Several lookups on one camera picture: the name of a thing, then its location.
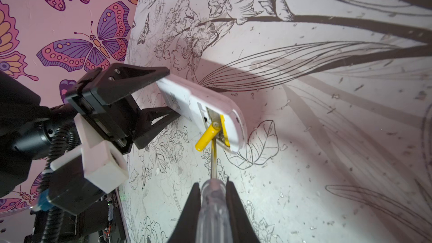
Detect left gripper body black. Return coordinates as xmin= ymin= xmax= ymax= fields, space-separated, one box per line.
xmin=65 ymin=67 xmax=135 ymax=155

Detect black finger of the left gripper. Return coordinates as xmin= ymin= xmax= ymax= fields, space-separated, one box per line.
xmin=133 ymin=107 xmax=181 ymax=149
xmin=91 ymin=63 xmax=170 ymax=105

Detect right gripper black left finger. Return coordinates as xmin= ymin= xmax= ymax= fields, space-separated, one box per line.
xmin=168 ymin=183 xmax=201 ymax=243

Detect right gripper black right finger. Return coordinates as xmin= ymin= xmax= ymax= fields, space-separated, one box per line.
xmin=226 ymin=180 xmax=260 ymax=243

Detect clear handle screwdriver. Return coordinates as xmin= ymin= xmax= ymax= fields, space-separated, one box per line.
xmin=195 ymin=138 xmax=234 ymax=243

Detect white remote control green buttons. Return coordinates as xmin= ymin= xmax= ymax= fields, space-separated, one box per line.
xmin=156 ymin=74 xmax=247 ymax=153

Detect yellow battery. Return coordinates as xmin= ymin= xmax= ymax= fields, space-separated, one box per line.
xmin=195 ymin=122 xmax=222 ymax=152

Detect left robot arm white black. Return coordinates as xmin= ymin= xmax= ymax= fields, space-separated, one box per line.
xmin=1 ymin=63 xmax=179 ymax=243

